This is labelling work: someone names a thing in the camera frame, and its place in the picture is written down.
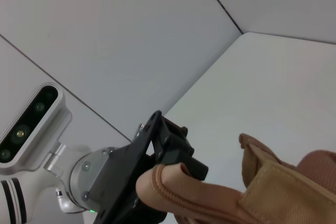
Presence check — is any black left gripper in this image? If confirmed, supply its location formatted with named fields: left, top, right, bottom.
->
left=86, top=110, right=209, bottom=224

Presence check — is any khaki canvas food bag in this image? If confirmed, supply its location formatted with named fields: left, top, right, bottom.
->
left=135, top=133, right=336, bottom=224

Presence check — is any silver connector with grey cable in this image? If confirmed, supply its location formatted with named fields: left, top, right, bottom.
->
left=134, top=123, right=147, bottom=141

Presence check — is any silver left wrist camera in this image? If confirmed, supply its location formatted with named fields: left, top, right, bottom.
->
left=0, top=82, right=73, bottom=171

